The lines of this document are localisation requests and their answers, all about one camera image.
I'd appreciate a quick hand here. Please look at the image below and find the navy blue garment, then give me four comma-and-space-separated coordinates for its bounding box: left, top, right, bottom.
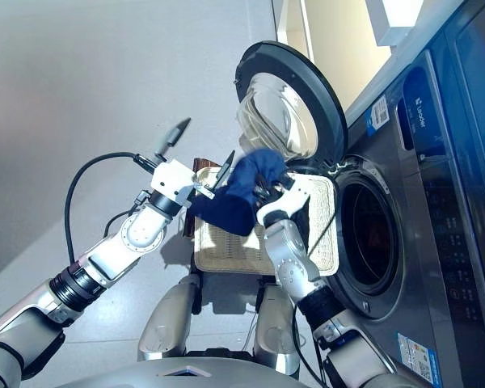
189, 148, 289, 237

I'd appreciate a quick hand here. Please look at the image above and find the pale woven laundry basket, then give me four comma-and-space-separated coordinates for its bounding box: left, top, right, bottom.
191, 166, 341, 278

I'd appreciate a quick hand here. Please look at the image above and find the round glass washing machine door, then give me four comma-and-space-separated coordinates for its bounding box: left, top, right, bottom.
234, 40, 349, 163

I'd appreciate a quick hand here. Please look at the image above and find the grey washing machine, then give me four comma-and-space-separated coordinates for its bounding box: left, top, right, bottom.
328, 40, 485, 388

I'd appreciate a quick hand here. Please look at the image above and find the black garment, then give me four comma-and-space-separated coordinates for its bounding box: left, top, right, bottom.
290, 200, 312, 252

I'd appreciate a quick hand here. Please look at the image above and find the silver robot leg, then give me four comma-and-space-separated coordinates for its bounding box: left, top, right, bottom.
253, 282, 305, 380
137, 274, 202, 361

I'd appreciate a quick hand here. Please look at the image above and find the silver robot torso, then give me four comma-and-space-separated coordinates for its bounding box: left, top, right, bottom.
59, 355, 309, 388

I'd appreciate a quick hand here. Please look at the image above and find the white counter cabinet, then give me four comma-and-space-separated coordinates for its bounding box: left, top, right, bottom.
272, 0, 424, 111

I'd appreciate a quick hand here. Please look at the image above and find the dark grey stacked dryer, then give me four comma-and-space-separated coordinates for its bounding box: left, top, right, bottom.
428, 0, 485, 260

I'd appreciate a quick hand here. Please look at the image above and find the thin grey floor cable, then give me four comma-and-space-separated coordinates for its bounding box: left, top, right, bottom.
241, 313, 309, 353

